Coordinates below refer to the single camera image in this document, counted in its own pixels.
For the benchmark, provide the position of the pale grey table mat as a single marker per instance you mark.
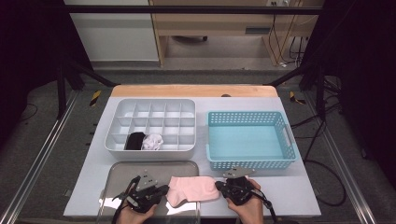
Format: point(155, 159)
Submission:
point(90, 186)

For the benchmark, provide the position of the black metal stand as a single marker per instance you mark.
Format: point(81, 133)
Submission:
point(320, 93)
point(61, 93)

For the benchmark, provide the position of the yellow black striped tape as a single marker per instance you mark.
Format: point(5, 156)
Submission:
point(95, 98)
point(295, 98)

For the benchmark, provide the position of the person's left hand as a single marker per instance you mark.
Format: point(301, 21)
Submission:
point(135, 217)

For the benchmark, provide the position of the wooden desk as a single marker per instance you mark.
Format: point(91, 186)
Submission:
point(218, 23)

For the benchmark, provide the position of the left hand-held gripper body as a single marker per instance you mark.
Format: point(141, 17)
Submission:
point(143, 197)

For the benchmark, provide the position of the person's right hand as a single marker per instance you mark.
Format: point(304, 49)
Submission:
point(250, 213)

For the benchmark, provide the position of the white cabinet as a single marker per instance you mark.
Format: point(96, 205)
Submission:
point(115, 37)

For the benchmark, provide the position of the black curtain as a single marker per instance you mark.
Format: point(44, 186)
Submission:
point(31, 46)
point(367, 62)

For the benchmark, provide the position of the pink sock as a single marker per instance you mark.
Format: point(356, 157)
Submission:
point(186, 189)
point(205, 186)

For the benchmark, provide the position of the translucent grey box lid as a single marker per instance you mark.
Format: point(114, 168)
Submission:
point(183, 166)

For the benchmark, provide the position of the aluminium frame rail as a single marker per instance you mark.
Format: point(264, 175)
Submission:
point(354, 186)
point(43, 149)

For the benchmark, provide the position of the blue perforated plastic basket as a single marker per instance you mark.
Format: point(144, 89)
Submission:
point(249, 146)

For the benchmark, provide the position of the white power strip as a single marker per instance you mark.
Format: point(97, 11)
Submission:
point(281, 2)

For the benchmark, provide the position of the white divided storage box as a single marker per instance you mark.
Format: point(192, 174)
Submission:
point(149, 155)

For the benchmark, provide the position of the black horizontal frame bar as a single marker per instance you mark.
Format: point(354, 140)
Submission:
point(186, 10)

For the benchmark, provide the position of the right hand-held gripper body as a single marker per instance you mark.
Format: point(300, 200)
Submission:
point(239, 189)

